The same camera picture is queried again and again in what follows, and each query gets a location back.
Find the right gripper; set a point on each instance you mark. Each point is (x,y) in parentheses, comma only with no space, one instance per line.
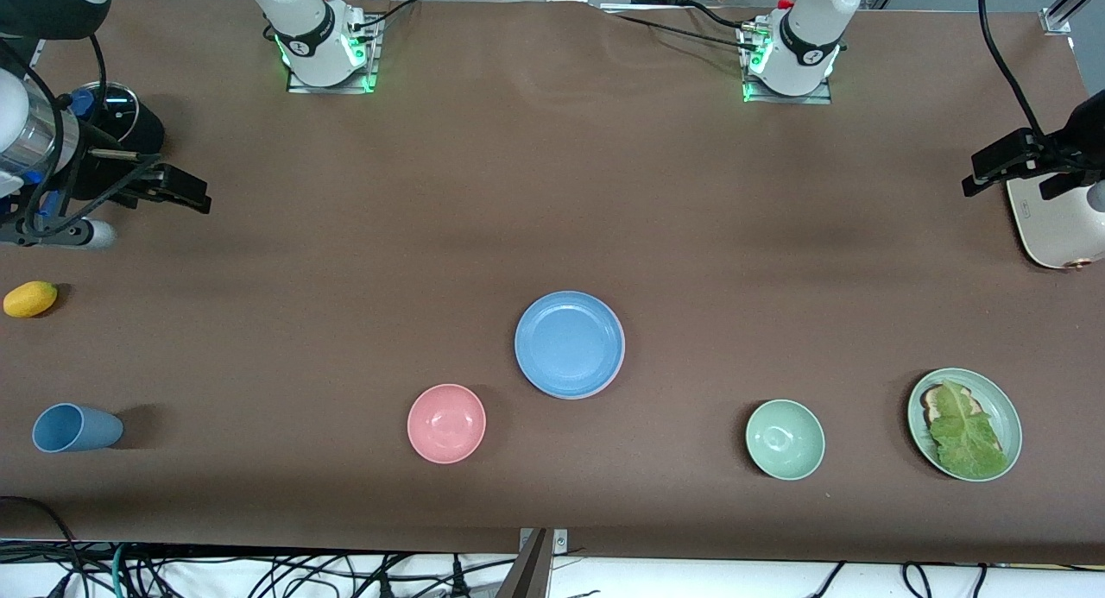
(102,177)

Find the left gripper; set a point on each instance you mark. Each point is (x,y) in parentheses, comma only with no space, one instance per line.
(1077,135)

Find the blue plate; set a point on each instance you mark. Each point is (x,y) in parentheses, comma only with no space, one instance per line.
(565,343)

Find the pink plate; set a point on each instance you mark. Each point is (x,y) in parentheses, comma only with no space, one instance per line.
(621,356)

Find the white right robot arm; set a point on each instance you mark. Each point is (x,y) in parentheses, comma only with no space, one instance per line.
(302,20)

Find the black pot with glass lid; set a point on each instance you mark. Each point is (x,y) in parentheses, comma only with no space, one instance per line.
(142,123)

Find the beige toaster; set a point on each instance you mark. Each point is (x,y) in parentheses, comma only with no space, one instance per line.
(1057,236)

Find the bottle with blue cap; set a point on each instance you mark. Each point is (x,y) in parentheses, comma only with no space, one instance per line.
(80,104)

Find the yellow lemon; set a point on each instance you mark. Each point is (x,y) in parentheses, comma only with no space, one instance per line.
(30,298)

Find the green plate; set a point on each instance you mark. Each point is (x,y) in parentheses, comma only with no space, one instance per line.
(1010,408)

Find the toast bread slice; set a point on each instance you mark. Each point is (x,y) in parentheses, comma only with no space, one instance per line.
(932,401)

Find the blue cup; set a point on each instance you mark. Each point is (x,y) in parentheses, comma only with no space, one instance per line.
(76,428)

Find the green lettuce leaf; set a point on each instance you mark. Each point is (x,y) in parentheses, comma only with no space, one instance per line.
(965,430)

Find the brown table cover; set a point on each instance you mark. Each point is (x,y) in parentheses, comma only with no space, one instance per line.
(518,192)

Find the pink bowl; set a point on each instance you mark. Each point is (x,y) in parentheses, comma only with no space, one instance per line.
(446,424)

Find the green bowl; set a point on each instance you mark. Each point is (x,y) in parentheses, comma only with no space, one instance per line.
(785,439)

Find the brown wooden beam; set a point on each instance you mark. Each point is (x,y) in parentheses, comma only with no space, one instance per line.
(528,572)

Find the aluminium frame profile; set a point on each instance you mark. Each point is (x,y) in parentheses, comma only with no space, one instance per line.
(1057,15)

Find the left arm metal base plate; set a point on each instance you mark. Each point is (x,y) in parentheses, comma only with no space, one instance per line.
(824,91)

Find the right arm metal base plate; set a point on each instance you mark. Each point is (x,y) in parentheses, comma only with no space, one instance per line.
(369,54)

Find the metal table bracket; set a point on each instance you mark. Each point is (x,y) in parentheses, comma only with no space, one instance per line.
(559,542)

